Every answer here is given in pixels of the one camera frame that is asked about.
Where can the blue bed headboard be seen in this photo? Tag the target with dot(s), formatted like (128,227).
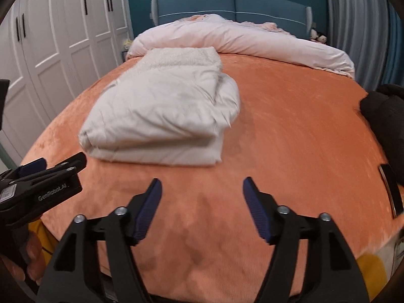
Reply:
(268,6)

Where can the grey curtain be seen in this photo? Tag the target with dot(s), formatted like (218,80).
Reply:
(353,22)

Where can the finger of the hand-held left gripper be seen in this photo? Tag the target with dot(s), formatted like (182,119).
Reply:
(33,166)
(71,162)

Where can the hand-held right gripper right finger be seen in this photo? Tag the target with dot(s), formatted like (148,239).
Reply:
(257,210)

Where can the plush toys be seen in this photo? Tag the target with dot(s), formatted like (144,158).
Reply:
(318,37)

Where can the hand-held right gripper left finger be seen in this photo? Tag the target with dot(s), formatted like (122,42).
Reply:
(148,210)

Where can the white crinkled blanket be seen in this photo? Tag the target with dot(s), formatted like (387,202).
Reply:
(157,110)

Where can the white wardrobe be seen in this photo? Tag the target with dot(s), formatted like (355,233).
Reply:
(63,38)

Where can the orange blanket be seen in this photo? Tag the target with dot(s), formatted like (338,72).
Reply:
(284,116)

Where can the black phone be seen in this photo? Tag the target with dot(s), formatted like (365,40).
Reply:
(391,189)

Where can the pink duvet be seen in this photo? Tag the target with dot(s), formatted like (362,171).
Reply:
(252,44)

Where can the black clothing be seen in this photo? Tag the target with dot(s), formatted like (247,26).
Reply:
(385,113)

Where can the white yellow printed bed sheet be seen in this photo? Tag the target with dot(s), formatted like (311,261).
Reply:
(372,271)

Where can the person's left hand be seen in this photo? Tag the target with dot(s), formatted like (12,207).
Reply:
(36,258)

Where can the blue curtain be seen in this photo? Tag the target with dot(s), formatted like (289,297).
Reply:
(396,47)

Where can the yellow cloth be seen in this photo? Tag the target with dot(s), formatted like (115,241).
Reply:
(44,243)

